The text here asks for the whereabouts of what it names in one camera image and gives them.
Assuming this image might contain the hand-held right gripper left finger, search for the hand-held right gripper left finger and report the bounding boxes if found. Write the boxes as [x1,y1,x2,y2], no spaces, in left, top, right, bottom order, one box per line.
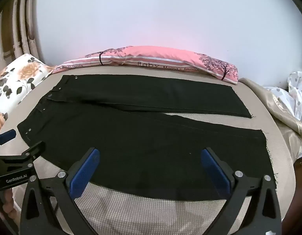
[20,147,100,235]

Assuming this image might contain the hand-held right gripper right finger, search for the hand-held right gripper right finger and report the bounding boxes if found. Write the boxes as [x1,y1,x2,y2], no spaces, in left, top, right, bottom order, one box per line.
[201,147,282,235]

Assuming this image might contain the white dotted cloth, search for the white dotted cloth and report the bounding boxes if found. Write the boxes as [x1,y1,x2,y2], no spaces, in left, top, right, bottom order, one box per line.
[265,71,302,157]

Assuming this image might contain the pink striped tree-print pillow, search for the pink striped tree-print pillow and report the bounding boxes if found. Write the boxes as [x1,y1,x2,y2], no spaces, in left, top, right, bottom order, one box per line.
[53,45,239,85]

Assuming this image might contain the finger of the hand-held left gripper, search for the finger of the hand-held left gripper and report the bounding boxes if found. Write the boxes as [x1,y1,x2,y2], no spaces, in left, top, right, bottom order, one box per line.
[4,141,46,168]
[0,129,17,156]

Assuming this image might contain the beige satin blanket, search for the beige satin blanket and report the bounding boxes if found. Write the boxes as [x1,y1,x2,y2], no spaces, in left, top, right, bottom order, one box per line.
[239,78,302,163]

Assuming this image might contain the beige bed mattress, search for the beige bed mattress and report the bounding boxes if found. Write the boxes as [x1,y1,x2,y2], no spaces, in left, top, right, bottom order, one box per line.
[0,66,297,235]

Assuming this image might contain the beige patterned curtain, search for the beige patterned curtain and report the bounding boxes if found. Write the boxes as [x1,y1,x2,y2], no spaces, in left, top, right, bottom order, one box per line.
[0,0,45,79]

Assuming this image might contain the person's left hand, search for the person's left hand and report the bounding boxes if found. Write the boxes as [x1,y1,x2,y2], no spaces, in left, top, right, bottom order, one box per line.
[1,188,16,217]

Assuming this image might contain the black pants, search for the black pants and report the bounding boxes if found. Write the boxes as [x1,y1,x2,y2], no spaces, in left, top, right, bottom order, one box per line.
[17,75,279,200]

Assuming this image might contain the white floral pillow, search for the white floral pillow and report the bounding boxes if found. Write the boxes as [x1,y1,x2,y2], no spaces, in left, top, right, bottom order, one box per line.
[0,53,55,136]

